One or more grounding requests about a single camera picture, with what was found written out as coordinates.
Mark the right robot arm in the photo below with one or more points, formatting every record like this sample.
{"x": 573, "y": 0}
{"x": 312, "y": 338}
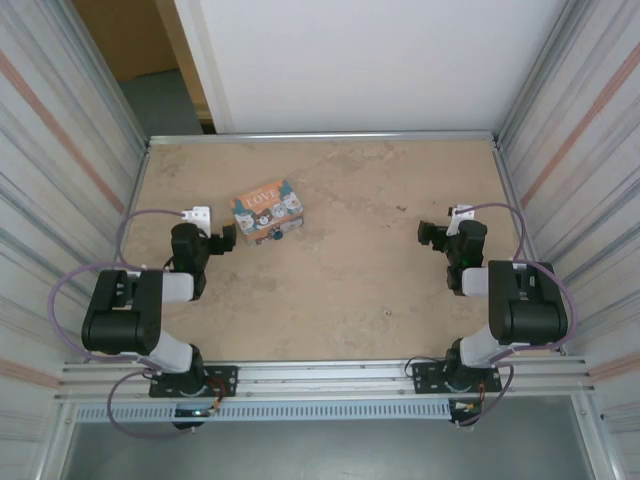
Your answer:
{"x": 530, "y": 315}

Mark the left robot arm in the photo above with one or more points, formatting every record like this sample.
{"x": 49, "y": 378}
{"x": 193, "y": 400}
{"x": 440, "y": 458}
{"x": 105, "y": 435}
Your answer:
{"x": 120, "y": 320}

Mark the bear print LOVE box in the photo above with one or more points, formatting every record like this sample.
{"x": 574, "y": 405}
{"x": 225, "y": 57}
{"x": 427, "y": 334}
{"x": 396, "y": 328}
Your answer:
{"x": 265, "y": 200}

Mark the brown cardboard panel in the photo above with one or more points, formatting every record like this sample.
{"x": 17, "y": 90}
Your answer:
{"x": 130, "y": 35}

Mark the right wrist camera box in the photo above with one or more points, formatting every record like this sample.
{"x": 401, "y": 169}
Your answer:
{"x": 460, "y": 215}

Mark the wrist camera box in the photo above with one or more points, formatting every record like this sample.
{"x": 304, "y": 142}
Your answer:
{"x": 460, "y": 215}
{"x": 197, "y": 215}

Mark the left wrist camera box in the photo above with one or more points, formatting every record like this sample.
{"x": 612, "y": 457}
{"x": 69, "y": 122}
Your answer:
{"x": 197, "y": 215}

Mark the aluminium table edge rail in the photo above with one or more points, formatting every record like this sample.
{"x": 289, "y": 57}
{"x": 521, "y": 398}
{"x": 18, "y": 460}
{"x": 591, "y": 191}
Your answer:
{"x": 508, "y": 190}
{"x": 137, "y": 190}
{"x": 320, "y": 137}

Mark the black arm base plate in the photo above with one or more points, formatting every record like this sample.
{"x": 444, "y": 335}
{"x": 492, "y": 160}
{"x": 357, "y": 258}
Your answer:
{"x": 430, "y": 377}
{"x": 222, "y": 380}

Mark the long aluminium base rail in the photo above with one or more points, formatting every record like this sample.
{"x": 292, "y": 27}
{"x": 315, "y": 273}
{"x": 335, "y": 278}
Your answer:
{"x": 325, "y": 372}

